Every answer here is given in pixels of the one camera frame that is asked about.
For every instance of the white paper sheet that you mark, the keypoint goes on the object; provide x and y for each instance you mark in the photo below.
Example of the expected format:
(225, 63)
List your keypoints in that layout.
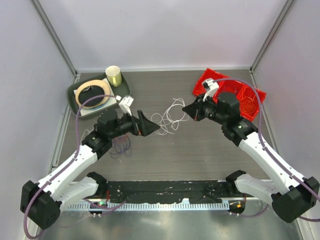
(89, 89)

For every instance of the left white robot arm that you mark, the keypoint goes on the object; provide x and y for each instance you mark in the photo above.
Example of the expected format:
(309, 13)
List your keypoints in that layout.
(44, 201)

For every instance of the slotted cable duct rail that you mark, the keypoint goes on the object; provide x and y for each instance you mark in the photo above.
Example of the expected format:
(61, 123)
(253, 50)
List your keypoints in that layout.
(183, 206)

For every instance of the red plastic divided bin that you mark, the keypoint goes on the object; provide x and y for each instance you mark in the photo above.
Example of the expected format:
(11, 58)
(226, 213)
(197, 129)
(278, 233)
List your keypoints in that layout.
(249, 107)

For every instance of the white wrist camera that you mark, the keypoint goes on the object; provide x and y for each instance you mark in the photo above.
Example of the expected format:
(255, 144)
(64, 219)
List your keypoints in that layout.
(210, 87)
(125, 103)

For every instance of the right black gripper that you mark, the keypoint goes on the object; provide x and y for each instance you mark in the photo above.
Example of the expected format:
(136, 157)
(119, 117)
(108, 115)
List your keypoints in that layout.
(195, 111)

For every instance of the cream yellow mug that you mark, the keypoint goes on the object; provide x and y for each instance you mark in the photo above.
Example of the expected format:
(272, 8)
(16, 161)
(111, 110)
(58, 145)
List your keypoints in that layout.
(113, 75)

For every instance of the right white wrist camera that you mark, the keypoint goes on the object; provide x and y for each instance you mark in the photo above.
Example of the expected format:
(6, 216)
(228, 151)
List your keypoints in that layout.
(210, 87)

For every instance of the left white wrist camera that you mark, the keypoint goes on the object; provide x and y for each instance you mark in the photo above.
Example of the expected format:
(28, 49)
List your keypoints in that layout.
(125, 103)

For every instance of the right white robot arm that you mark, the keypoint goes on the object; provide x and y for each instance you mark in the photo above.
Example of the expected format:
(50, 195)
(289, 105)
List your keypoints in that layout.
(289, 193)

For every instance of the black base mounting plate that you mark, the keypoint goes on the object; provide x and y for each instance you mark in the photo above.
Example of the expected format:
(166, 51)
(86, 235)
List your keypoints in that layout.
(168, 192)

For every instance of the dark green plastic tray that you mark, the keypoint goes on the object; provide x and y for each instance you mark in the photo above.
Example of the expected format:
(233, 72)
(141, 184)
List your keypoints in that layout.
(122, 92)

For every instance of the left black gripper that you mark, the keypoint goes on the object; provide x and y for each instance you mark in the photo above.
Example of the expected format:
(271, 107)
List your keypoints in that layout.
(147, 127)

